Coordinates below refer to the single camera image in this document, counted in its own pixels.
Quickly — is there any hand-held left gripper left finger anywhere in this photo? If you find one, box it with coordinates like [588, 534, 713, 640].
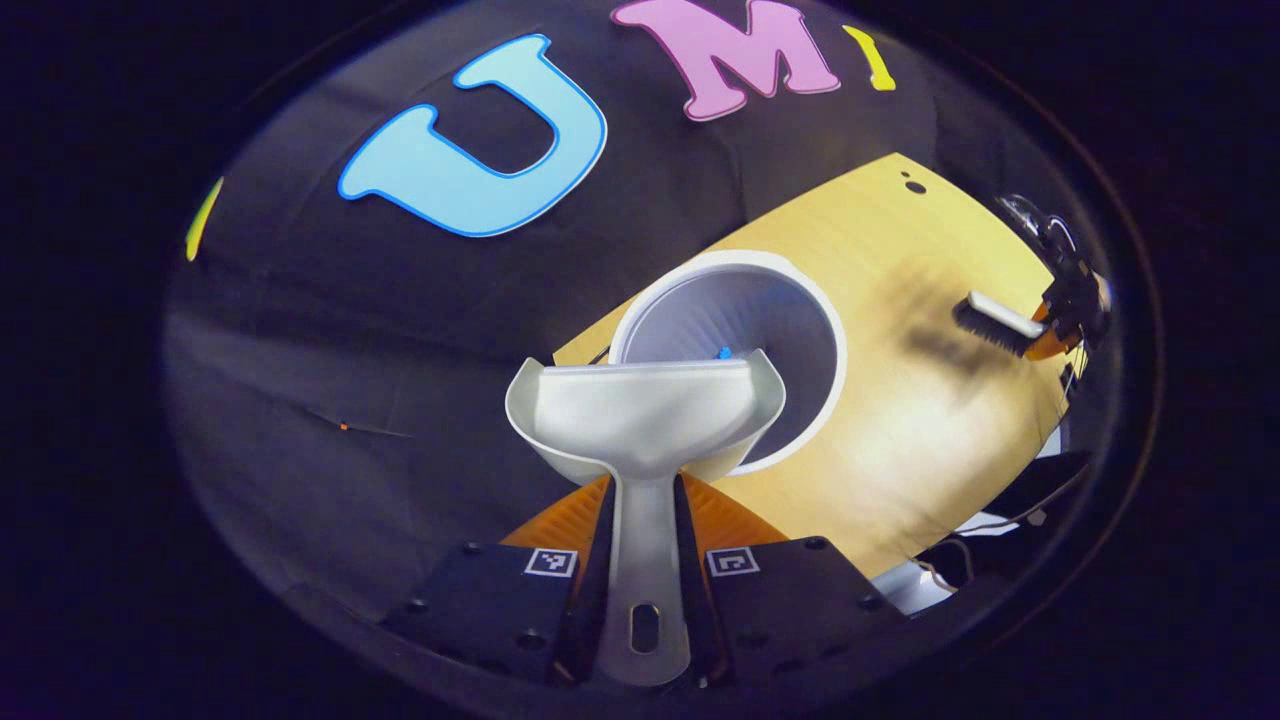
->
[383, 472, 618, 687]

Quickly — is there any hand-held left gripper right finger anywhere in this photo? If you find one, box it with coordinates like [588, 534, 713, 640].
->
[672, 472, 908, 691]

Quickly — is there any white plastic dustpan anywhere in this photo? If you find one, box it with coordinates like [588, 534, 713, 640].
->
[505, 350, 788, 689]

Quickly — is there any white ribbed garbage bin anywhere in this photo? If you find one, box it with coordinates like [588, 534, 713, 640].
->
[608, 250, 849, 479]

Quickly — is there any small white broom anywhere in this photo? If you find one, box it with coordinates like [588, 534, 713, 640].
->
[952, 290, 1049, 358]

